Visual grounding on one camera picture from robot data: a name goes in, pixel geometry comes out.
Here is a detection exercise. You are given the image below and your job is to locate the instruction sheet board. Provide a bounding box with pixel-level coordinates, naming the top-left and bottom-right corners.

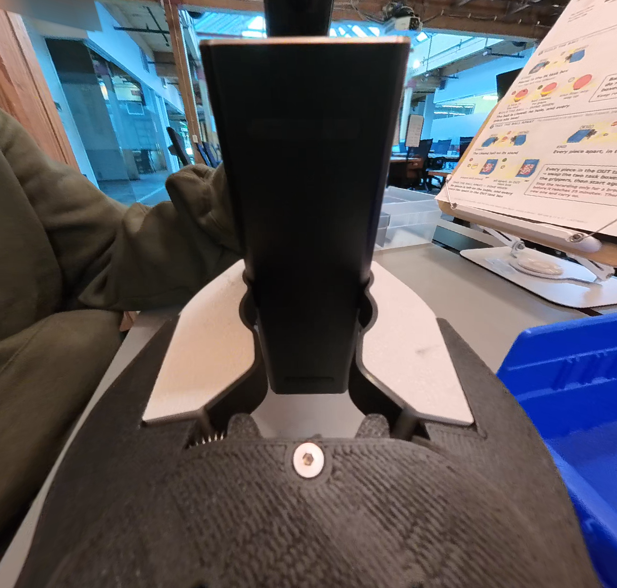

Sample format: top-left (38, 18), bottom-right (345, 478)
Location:
top-left (435, 0), bottom-right (617, 240)

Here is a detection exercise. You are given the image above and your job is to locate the black office chair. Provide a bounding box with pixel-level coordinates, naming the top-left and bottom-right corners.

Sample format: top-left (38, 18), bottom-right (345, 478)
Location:
top-left (406, 138), bottom-right (435, 192)

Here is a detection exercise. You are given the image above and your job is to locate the person's left forearm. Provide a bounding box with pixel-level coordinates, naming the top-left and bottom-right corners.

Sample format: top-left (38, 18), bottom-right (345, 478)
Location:
top-left (0, 108), bottom-right (244, 326)

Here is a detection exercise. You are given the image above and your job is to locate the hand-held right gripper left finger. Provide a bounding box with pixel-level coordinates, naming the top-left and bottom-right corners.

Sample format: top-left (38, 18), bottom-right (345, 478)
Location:
top-left (142, 259), bottom-right (269, 426)

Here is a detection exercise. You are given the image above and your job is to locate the ceiling security camera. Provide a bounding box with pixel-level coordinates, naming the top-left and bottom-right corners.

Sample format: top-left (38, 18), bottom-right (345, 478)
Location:
top-left (383, 4), bottom-right (424, 32)

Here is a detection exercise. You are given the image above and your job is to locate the grey desk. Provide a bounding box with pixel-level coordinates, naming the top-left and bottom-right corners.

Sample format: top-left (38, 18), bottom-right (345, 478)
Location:
top-left (0, 240), bottom-right (617, 588)

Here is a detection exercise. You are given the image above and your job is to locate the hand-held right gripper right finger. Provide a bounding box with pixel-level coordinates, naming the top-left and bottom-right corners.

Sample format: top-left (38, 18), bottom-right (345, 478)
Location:
top-left (348, 261), bottom-right (476, 427)

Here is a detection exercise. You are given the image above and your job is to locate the person's olive sweatshirt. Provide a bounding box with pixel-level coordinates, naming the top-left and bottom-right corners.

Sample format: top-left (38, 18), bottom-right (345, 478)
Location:
top-left (0, 308), bottom-right (124, 555)

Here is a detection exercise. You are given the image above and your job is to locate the black monitor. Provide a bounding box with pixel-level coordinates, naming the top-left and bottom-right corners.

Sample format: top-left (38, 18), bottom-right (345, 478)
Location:
top-left (495, 69), bottom-right (524, 101)

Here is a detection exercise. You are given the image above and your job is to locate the blue plastic bin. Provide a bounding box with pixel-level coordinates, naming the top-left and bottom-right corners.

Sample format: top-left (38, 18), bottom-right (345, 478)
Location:
top-left (496, 312), bottom-right (617, 588)

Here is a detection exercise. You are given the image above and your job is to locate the clear plastic container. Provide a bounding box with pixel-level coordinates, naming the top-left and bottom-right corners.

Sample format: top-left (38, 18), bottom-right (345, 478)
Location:
top-left (375, 185), bottom-right (442, 250)

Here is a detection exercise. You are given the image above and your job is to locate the white board stand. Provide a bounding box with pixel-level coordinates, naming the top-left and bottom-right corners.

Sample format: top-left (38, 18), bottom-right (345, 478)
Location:
top-left (459, 224), bottom-right (617, 309)

